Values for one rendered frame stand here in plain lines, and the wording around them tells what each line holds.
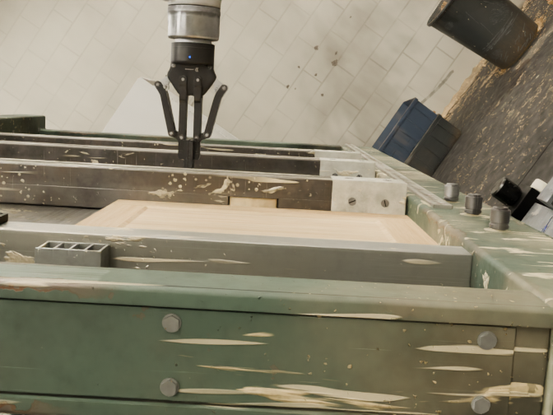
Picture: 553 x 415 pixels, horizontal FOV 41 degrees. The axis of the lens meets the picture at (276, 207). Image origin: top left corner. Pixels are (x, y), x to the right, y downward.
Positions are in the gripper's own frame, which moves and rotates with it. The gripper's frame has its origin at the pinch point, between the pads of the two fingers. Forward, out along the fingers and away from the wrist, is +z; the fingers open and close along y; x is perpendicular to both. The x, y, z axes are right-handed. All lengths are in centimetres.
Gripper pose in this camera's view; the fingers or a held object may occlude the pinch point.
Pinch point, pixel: (188, 159)
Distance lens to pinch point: 131.2
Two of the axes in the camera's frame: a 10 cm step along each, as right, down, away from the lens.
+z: -0.5, 9.9, 1.5
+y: -10.0, -0.6, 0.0
